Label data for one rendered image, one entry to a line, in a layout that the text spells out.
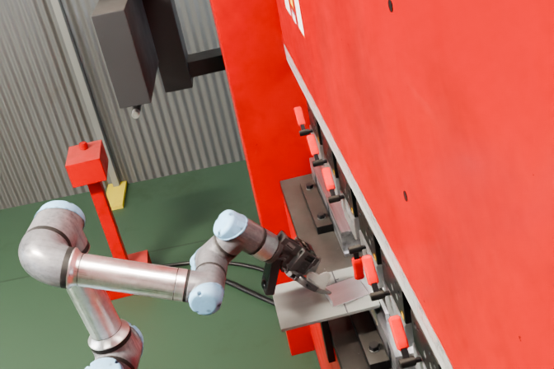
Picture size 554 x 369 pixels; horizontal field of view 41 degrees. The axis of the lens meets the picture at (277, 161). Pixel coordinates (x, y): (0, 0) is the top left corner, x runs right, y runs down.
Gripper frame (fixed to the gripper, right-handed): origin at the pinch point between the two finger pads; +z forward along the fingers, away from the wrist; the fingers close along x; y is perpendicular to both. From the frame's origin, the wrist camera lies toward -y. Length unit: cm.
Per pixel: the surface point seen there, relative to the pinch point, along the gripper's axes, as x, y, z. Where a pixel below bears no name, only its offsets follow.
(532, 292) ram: -98, 45, -57
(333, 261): 30.2, -1.9, 21.1
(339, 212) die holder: 40.7, 9.8, 18.5
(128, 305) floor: 159, -116, 40
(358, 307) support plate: -6.9, 2.2, 8.1
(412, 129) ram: -61, 49, -54
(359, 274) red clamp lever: -15.1, 12.6, -5.5
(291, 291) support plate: 7.6, -8.4, -0.6
